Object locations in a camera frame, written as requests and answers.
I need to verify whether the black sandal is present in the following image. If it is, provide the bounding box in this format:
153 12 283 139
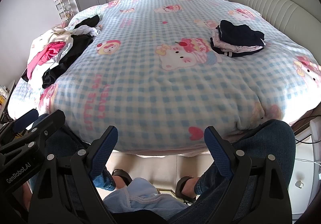
175 176 197 204
112 169 133 188

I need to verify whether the light blue fleece cloth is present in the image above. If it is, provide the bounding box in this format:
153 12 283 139
102 177 190 214

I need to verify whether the white crumpled garment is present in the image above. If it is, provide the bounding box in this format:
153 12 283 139
73 25 102 37

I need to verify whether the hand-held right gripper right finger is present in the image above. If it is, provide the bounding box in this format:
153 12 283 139
204 126 293 224

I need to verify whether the white shelf rack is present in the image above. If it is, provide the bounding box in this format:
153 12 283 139
54 0 76 22

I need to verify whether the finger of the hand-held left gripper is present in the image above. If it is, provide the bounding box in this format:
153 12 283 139
0 110 66 159
0 109 40 142

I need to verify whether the small black garment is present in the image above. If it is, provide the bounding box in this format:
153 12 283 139
74 14 101 29

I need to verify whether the pink and cream shirt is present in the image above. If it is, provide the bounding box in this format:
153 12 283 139
26 29 74 80

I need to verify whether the grey padded headboard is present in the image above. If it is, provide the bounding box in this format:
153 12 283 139
224 0 321 64

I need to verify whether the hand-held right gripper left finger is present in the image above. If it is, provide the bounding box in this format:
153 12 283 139
28 126 119 224

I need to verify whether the white nightstand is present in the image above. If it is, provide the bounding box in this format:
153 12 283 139
292 120 321 214

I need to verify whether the gold wire frame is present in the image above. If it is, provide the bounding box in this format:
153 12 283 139
157 187 176 197

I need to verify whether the white printed garment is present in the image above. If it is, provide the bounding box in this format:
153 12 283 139
26 26 73 89

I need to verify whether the printed checked blanket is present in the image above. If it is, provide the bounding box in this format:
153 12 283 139
7 0 321 157

